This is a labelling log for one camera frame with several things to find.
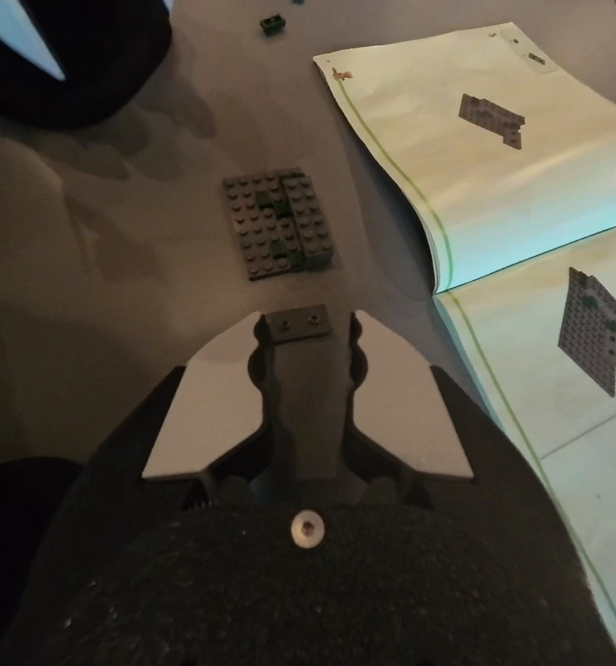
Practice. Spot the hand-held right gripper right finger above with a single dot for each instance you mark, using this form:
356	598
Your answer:
412	416

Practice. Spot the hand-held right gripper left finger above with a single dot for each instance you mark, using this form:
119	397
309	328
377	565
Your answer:
209	416

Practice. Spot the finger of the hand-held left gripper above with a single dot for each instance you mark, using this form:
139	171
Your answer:
6	21

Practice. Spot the dark grey small plate brick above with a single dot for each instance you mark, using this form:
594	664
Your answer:
300	325

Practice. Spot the grey baseplate brick assembly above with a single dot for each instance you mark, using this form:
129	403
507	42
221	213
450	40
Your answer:
250	218

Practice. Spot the instruction booklet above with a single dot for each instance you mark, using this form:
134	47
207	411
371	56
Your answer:
495	182

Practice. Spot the grey desk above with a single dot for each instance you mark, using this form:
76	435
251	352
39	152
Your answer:
105	260

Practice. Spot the dark green square brick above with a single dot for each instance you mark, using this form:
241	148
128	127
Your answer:
272	26

